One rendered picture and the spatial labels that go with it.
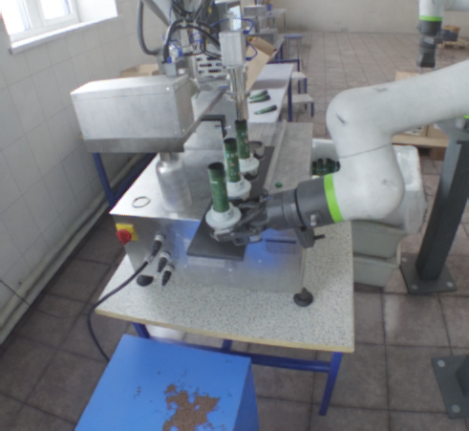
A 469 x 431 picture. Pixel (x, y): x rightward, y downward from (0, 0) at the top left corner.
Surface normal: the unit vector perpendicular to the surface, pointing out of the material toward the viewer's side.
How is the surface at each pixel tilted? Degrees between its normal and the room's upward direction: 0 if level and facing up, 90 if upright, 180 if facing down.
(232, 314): 0
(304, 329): 0
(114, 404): 0
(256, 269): 90
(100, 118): 90
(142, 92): 90
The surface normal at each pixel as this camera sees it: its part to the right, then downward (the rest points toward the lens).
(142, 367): -0.10, -0.82
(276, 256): -0.22, 0.57
